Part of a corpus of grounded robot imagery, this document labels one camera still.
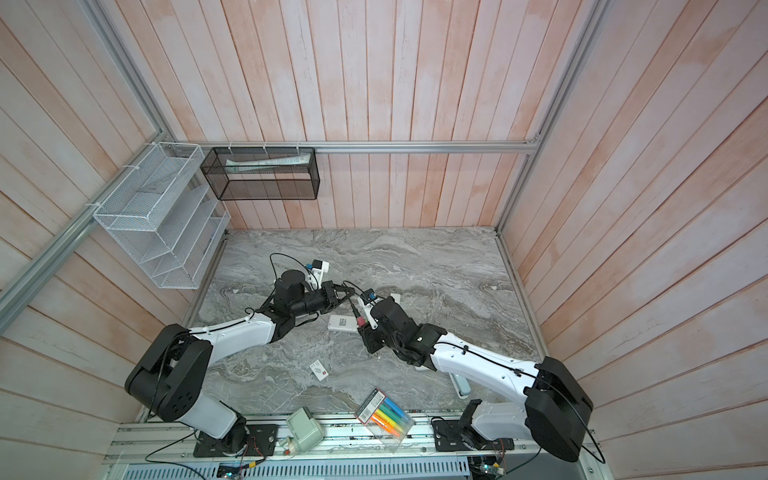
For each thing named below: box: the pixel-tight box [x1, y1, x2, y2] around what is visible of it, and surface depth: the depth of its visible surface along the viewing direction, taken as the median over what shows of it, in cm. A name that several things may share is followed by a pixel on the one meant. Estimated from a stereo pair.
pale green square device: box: [286, 407, 324, 453], surface depth 73 cm
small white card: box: [309, 359, 329, 381], surface depth 85 cm
